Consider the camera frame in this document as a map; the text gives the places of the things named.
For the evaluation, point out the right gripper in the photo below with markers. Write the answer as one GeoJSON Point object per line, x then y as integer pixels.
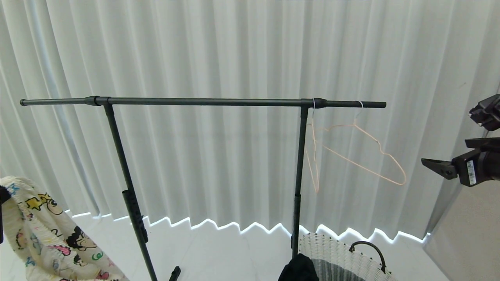
{"type": "Point", "coordinates": [488, 168]}

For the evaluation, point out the pink clothes hanger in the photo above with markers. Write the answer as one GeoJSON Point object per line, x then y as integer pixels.
{"type": "Point", "coordinates": [317, 183]}
{"type": "Point", "coordinates": [363, 166]}

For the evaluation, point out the cream printed garment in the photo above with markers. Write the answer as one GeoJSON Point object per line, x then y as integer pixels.
{"type": "Point", "coordinates": [43, 242]}

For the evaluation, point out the white laundry basket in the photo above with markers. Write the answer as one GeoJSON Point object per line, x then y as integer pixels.
{"type": "Point", "coordinates": [332, 253]}

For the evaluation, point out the black clothes rack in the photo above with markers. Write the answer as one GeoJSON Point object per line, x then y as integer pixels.
{"type": "Point", "coordinates": [195, 102]}

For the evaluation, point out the black garment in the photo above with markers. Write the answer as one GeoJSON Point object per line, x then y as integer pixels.
{"type": "Point", "coordinates": [299, 269]}

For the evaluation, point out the white curtain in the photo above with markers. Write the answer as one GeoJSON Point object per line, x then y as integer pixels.
{"type": "Point", "coordinates": [215, 47]}

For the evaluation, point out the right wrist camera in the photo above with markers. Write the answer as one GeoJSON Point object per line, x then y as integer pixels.
{"type": "Point", "coordinates": [486, 113]}

